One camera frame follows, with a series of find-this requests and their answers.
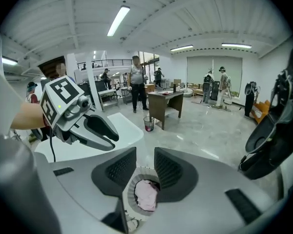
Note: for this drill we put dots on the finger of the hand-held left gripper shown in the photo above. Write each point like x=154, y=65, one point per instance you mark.
x=100, y=127
x=95, y=141

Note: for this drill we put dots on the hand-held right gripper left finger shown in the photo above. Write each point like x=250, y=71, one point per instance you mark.
x=75, y=179

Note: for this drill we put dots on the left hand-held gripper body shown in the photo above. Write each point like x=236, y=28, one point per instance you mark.
x=61, y=99

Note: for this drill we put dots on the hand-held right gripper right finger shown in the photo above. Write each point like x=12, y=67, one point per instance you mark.
x=217, y=186

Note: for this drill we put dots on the woven laundry basket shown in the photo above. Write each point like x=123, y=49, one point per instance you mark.
x=131, y=196

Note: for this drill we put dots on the pink cloth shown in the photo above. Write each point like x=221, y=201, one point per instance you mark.
x=146, y=194

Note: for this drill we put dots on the person's left forearm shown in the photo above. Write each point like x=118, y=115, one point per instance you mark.
x=29, y=116

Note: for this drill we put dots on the white bathtub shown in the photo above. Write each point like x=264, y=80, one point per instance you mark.
x=127, y=133

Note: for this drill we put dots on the metal work table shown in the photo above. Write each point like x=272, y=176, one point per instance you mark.
x=108, y=96
x=125, y=94

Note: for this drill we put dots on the dark wooden staircase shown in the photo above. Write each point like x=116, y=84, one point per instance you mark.
x=51, y=67

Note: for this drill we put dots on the white pillar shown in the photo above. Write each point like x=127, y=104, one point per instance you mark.
x=91, y=82

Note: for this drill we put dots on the black mezzanine railing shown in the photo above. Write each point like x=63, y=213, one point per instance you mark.
x=105, y=63

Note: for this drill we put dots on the long ceiling light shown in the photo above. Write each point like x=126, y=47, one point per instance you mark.
x=118, y=21
x=182, y=48
x=9, y=61
x=236, y=45

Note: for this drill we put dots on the brown wooden desk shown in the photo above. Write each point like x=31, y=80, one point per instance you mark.
x=164, y=101

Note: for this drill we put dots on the white appliance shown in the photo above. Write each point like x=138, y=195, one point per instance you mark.
x=291, y=172

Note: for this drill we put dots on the black bottle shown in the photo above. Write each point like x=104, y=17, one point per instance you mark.
x=175, y=88

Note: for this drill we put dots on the orange wooden frame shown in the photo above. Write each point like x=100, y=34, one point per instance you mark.
x=260, y=111

